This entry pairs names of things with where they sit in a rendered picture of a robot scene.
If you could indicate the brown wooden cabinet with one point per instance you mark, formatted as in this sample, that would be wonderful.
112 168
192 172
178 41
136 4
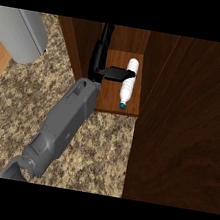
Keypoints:
109 95

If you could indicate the brown wooden cabinet door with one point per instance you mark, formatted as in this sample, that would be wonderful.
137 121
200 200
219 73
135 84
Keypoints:
190 128

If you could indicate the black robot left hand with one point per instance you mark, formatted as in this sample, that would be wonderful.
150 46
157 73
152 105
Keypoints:
98 59

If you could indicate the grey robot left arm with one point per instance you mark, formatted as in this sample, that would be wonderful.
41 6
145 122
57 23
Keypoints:
70 115

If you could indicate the white water bottle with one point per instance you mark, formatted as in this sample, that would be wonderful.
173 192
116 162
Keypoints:
127 91

